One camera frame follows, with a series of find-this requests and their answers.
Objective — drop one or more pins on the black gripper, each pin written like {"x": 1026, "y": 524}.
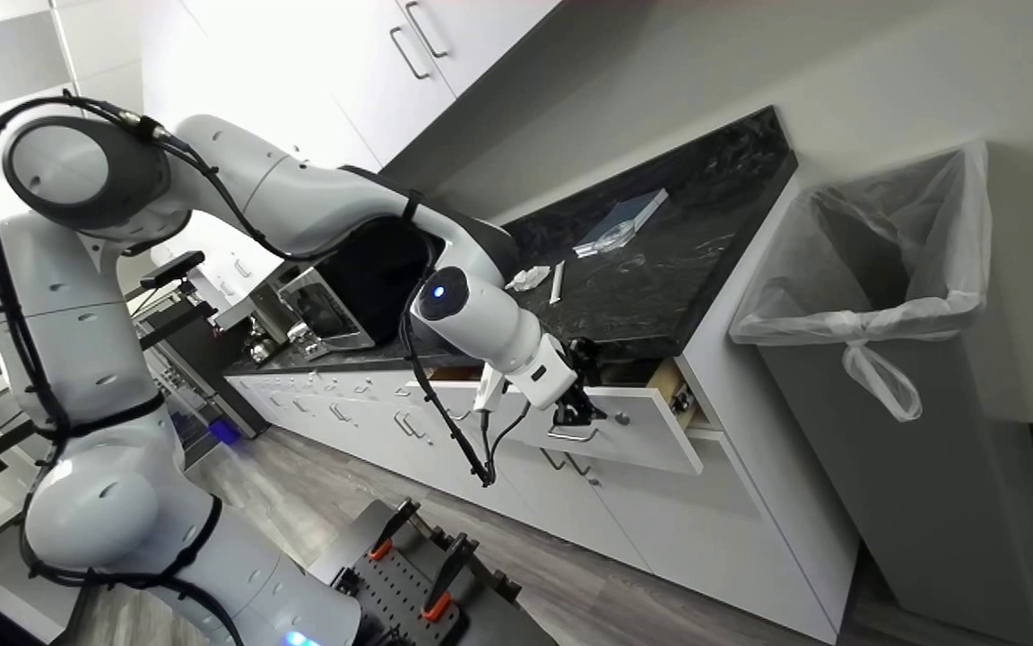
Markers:
{"x": 573, "y": 406}

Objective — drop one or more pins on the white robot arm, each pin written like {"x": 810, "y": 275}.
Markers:
{"x": 87, "y": 183}

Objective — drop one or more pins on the white paper scrap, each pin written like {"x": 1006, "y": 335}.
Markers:
{"x": 530, "y": 276}

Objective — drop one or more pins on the black granite countertop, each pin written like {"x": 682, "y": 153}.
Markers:
{"x": 632, "y": 311}

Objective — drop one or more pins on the white base cabinet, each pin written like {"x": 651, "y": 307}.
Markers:
{"x": 756, "y": 530}

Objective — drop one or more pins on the black perforated tool cart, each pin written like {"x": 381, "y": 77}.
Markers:
{"x": 425, "y": 587}

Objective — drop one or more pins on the silver microwave oven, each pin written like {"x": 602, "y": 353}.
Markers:
{"x": 356, "y": 292}

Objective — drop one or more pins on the clear plastic bin liner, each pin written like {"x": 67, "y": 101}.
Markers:
{"x": 892, "y": 257}

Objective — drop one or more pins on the grey trash bin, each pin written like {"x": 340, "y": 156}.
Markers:
{"x": 946, "y": 507}

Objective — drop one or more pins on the white upper cabinet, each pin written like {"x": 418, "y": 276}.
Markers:
{"x": 318, "y": 77}

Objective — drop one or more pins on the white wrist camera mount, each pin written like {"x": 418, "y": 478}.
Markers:
{"x": 544, "y": 378}

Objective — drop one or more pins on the silver upper cabinet handle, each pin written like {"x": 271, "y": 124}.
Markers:
{"x": 430, "y": 31}
{"x": 408, "y": 51}

